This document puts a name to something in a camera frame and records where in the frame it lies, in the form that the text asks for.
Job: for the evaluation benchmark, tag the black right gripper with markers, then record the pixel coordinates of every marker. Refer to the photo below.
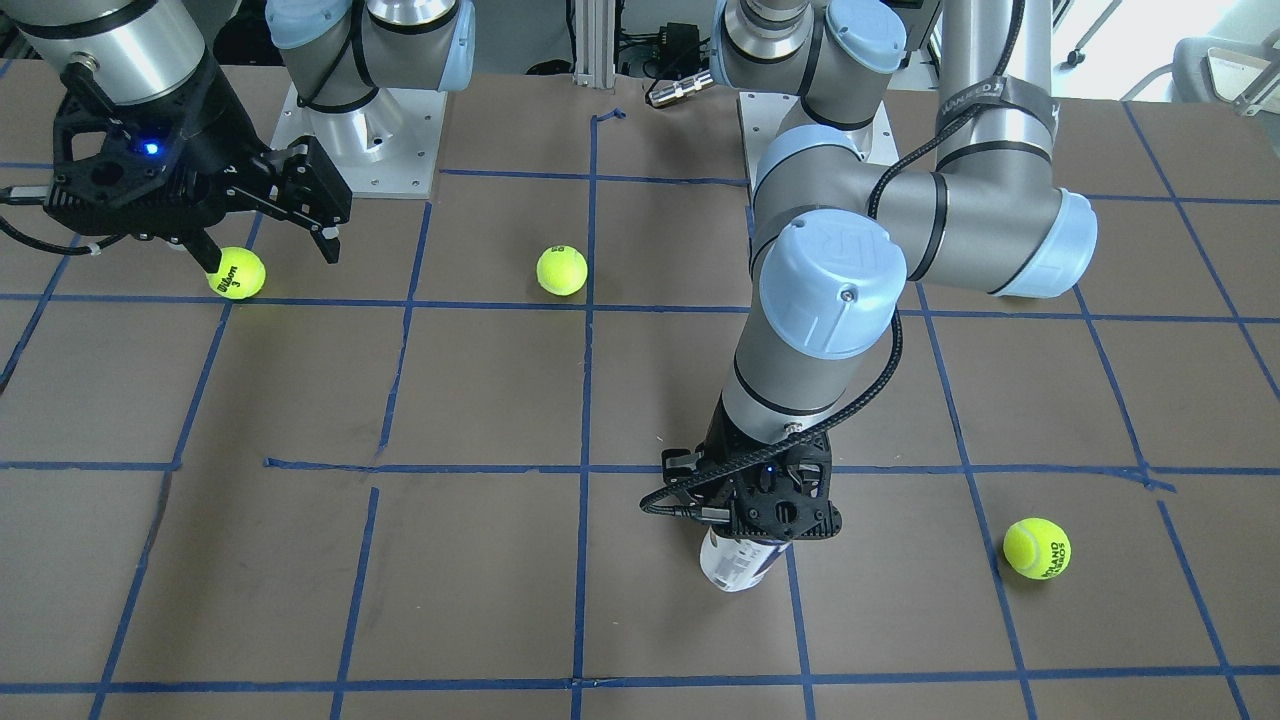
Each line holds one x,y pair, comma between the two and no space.
213,143

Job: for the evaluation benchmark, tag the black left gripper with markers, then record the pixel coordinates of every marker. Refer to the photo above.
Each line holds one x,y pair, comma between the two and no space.
716,437

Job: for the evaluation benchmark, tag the white blue tennis ball can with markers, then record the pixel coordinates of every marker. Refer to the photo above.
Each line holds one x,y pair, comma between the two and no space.
734,565

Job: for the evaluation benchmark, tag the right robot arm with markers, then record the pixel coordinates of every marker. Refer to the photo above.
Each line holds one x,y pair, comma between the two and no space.
124,54

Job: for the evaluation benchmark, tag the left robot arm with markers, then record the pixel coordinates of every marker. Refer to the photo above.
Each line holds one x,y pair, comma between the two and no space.
837,237

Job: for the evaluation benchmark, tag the Wilson tennis ball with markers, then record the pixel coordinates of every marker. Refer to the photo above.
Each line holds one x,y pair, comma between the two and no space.
240,274

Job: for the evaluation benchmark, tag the centre tennis ball with print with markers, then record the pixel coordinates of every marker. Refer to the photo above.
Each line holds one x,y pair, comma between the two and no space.
562,270

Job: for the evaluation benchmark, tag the tennis ball front corner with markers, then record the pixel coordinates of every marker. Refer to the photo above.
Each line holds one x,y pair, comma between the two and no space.
1037,548

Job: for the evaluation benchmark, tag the silver metal cylinder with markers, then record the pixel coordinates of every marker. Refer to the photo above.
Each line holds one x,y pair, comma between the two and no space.
679,90

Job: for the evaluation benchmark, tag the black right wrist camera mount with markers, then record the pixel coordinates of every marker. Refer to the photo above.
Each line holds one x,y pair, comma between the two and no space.
134,173

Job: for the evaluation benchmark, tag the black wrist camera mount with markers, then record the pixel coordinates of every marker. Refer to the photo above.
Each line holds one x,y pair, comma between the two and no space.
134,173
787,498

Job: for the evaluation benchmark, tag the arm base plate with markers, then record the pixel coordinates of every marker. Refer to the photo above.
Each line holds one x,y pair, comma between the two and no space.
771,131
385,150

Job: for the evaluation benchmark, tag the aluminium frame post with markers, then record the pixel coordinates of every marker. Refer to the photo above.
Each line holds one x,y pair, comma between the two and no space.
594,37

